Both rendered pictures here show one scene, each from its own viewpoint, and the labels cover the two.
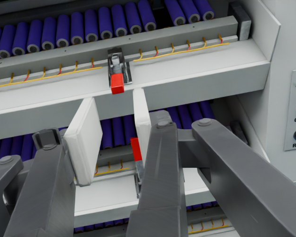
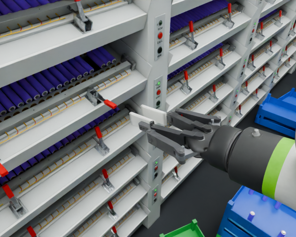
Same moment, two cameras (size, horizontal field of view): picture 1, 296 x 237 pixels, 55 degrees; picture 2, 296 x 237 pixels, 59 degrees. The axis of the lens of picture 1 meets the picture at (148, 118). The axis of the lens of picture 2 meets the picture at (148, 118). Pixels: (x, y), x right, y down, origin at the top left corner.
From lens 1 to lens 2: 0.45 m
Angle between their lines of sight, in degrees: 40
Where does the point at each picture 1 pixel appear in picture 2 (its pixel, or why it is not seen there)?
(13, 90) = (45, 122)
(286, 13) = (151, 60)
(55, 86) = (67, 113)
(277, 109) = (150, 95)
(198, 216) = (117, 158)
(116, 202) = (94, 162)
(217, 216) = (125, 154)
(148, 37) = (100, 78)
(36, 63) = (53, 105)
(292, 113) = (155, 96)
